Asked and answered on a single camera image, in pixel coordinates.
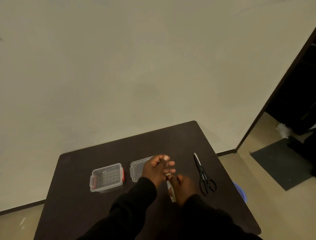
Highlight person's right hand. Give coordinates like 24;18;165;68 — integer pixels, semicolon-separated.
169;174;198;207

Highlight person's right forearm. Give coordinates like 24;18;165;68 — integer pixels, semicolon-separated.
148;194;263;240

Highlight clear plastic box lid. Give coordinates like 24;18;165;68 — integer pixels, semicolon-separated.
130;156;155;183

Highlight person's left hand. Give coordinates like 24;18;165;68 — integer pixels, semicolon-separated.
142;154;176;189

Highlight black kitchen scissors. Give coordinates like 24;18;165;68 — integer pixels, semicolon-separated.
194;152;217;196

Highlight white crumpled paper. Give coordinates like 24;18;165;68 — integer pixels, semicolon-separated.
276;123;292;138

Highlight dark wooden door frame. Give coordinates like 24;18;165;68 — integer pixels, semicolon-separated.
234;24;316;153

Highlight clear box with red latches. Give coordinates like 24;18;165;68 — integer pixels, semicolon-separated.
89;163;125;193

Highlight small white sachet packet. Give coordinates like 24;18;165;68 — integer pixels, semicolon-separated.
166;173;177;204

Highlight person's left forearm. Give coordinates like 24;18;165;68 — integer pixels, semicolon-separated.
76;177;158;240

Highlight dark grey floor mat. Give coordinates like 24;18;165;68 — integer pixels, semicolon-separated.
250;138;314;191

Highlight blue plastic basin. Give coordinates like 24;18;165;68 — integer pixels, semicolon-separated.
233;182;248;204

